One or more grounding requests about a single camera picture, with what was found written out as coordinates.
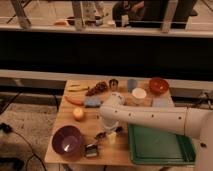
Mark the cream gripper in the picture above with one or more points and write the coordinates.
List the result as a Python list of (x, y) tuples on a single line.
[(112, 137)]

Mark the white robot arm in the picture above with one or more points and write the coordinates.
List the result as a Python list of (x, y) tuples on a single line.
[(191, 122)]

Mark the green plastic tray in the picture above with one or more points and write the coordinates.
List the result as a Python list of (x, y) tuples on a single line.
[(149, 146)]

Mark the wooden table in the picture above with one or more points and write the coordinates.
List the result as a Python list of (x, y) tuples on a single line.
[(114, 155)]

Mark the blue sponge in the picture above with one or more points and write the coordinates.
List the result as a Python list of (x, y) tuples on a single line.
[(92, 102)]

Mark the yellow apple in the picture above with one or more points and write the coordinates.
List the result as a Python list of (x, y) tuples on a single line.
[(78, 114)]

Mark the purple bowl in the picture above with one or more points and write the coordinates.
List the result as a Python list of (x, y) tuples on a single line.
[(67, 140)]

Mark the white cup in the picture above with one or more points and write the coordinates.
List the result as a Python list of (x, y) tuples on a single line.
[(138, 95)]

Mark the bunch of dark grapes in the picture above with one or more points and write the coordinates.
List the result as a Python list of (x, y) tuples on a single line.
[(100, 87)]

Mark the small metal cup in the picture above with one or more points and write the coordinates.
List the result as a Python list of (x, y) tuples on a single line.
[(113, 84)]

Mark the light blue cloth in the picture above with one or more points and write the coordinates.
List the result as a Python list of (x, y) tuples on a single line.
[(160, 102)]

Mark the blue cup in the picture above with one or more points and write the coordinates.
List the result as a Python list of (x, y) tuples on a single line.
[(131, 84)]

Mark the yellow banana toy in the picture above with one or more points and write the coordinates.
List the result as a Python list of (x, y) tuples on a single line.
[(77, 88)]

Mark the red bowl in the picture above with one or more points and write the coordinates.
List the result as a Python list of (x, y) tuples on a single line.
[(158, 86)]

